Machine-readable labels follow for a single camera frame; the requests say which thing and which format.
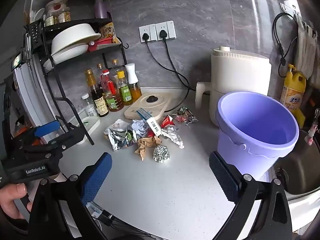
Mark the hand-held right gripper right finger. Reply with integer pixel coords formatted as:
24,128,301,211
209,151,293,240

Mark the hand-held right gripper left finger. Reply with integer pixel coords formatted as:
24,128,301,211
29,152,113,240

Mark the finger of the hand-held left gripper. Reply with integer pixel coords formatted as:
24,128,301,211
34,120,60,138
46,127,86,153

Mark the silver foil wrapper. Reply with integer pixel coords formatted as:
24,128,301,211
104,119,138,152

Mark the brown paper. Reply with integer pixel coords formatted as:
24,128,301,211
134,136,163,161

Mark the purple plastic bucket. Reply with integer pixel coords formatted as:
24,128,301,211
215,92,300,180

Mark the white wrapper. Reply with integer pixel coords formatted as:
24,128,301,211
161,126,185,149

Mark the foil ball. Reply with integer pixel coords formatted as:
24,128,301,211
152,145,171,164

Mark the colourful snack packet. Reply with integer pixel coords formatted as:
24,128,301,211
172,107,198,126

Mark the blue white cardboard box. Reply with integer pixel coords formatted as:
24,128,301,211
136,107,162,137

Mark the red white carton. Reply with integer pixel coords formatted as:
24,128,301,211
161,115,177,129

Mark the person's left hand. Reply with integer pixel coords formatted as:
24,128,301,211
0,182,34,220

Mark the white tray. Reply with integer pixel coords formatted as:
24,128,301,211
66,115,100,145

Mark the small white cap bottle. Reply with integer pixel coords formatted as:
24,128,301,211
81,93,98,117

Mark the white board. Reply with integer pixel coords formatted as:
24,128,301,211
14,55,59,140

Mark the dark soy sauce bottle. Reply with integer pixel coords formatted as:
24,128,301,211
85,69,109,117

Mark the green label yellow cap bottle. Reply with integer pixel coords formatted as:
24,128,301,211
117,70,133,106

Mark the steel sink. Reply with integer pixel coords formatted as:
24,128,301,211
275,129,320,195

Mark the white plate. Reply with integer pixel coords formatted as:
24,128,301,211
44,42,89,65

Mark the white cap oil sprayer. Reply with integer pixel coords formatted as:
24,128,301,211
125,63,142,100

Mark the cream induction cooker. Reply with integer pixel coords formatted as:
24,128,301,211
124,92,173,120

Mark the large white bowl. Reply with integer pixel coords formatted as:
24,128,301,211
51,24,102,55

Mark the yellow sponge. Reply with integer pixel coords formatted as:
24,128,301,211
295,109,306,128

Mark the black grater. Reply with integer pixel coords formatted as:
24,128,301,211
24,20,43,53

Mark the pink white utensil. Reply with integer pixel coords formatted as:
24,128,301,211
309,120,320,146

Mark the cream air fryer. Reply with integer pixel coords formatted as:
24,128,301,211
195,46,272,127

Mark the glass jar green label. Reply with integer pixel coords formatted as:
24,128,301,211
45,15,59,27

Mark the black dish rack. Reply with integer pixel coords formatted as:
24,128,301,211
24,11,129,145

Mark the yellow detergent bottle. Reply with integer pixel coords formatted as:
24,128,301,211
279,64,307,117

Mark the yellow snack packet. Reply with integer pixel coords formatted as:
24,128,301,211
99,22,119,44

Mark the glass jar of nuts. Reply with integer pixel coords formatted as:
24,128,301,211
57,10,71,22

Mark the white spoon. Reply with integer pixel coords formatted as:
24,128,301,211
32,7,45,23

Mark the clear container red label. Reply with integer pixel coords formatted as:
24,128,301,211
45,0,69,15

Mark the purple bottle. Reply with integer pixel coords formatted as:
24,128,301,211
94,0,108,19

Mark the hanging cloth bag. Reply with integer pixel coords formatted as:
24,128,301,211
294,17,320,80

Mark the black power cable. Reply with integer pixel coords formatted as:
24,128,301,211
159,29,212,94
142,31,190,113

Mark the black hanging cable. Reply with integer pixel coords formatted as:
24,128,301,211
272,12,299,78

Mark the white wall socket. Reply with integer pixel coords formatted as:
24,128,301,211
155,20,177,41
139,24,158,43

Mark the white wall hook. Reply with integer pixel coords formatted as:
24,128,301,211
279,0,298,14

